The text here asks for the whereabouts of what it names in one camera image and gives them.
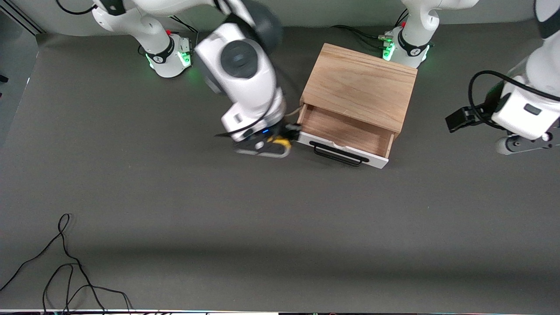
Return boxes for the black metal drawer handle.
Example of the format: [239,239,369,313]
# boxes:
[309,141,370,167]

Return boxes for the white-fronted wooden drawer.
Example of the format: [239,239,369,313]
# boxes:
[292,104,396,169]

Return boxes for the wooden drawer cabinet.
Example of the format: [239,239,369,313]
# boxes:
[300,42,418,134]

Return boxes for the black left arm base cables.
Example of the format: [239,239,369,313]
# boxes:
[330,9,410,51]

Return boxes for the black arm base cables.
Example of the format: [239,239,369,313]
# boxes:
[168,15,200,55]
[330,9,410,51]

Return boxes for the black right arm base cables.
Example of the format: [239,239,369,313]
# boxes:
[168,15,200,55]

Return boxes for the thin black cable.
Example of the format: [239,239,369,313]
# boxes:
[42,264,133,315]
[0,213,106,315]

